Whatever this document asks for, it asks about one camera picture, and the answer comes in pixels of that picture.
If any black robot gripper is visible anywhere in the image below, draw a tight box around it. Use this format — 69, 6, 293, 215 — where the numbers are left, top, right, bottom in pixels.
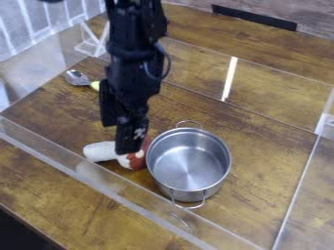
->
98, 55, 166, 154

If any silver metal pot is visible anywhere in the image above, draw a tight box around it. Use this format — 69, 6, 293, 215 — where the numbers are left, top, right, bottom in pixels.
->
145, 120, 232, 209

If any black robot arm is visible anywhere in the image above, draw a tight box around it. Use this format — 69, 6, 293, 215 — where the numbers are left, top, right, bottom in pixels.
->
98, 0, 170, 154

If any clear acrylic front barrier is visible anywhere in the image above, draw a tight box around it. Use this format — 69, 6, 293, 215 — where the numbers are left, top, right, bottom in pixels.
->
0, 115, 263, 250

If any clear acrylic barrier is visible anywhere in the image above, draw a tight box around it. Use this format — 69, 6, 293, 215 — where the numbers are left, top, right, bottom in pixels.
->
0, 115, 263, 250
272, 88, 334, 250

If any black strip on table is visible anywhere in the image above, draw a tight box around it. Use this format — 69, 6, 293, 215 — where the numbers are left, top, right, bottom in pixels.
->
211, 4, 297, 31

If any clear acrylic right barrier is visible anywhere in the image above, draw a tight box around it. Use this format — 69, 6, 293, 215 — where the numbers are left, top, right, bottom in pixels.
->
272, 88, 334, 250

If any spoon with yellow handle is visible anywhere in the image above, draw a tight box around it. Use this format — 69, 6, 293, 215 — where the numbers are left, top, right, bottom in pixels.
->
64, 69, 98, 91

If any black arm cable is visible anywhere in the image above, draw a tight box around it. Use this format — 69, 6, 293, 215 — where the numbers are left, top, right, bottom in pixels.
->
141, 42, 172, 81

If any clear acrylic triangle bracket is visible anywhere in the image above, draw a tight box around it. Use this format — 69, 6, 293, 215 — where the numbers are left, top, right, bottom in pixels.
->
74, 22, 109, 58

